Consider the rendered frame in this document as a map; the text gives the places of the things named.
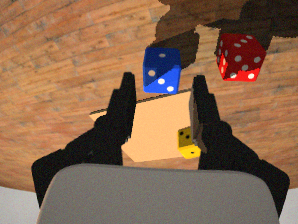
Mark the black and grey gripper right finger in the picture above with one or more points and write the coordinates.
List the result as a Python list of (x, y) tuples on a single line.
[(222, 150)]

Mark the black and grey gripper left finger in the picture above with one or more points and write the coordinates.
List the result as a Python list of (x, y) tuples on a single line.
[(115, 126)]

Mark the red die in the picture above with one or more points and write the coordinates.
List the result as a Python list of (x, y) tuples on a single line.
[(240, 57)]

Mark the peach flat mat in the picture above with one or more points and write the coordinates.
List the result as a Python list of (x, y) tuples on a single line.
[(156, 123)]

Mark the blue die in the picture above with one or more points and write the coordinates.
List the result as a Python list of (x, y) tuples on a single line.
[(161, 70)]

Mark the yellow die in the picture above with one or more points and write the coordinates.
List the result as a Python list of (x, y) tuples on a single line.
[(185, 145)]

